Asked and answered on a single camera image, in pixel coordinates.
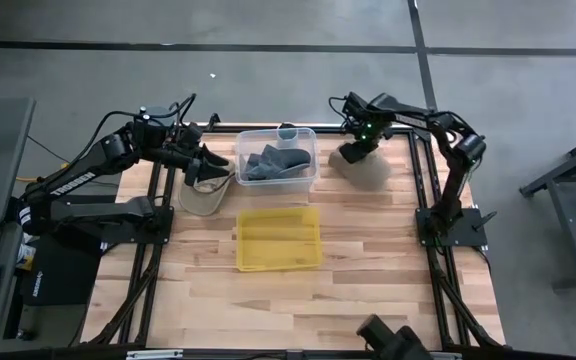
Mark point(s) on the clear plastic bin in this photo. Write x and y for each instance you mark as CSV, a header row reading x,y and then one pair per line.
x,y
240,150

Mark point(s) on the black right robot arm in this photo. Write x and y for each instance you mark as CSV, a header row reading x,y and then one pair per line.
x,y
455,170

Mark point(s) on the black aluminium table frame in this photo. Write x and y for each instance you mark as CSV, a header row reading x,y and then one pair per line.
x,y
435,272

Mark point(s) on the small black lever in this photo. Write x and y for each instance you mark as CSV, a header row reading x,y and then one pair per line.
x,y
485,220

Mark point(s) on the black metal cart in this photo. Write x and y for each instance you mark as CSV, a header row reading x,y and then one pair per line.
x,y
573,210

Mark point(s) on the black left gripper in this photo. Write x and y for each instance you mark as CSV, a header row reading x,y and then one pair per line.
x,y
183,147

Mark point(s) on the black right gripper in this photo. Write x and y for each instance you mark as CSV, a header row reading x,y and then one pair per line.
x,y
368,132

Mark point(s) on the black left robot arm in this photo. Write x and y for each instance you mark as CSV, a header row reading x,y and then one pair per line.
x,y
83,177

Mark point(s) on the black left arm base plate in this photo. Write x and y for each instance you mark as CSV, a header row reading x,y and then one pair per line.
x,y
118,232

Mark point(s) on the grey baseball cap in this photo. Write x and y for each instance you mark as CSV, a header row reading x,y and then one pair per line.
x,y
295,157
263,165

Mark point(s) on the yellow plastic tray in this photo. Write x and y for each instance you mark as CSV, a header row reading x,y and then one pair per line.
x,y
278,240

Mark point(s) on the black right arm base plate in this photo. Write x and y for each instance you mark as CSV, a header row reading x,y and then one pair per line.
x,y
463,235

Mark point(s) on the black equipment box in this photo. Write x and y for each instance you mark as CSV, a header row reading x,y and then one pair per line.
x,y
53,280

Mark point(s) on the beige baseball cap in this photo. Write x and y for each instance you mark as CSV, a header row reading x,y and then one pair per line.
x,y
368,175
203,202

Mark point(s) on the silver metal bracket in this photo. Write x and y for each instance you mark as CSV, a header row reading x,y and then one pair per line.
x,y
154,355
443,356

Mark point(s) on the black boxy device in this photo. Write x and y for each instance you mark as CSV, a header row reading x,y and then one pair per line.
x,y
393,342

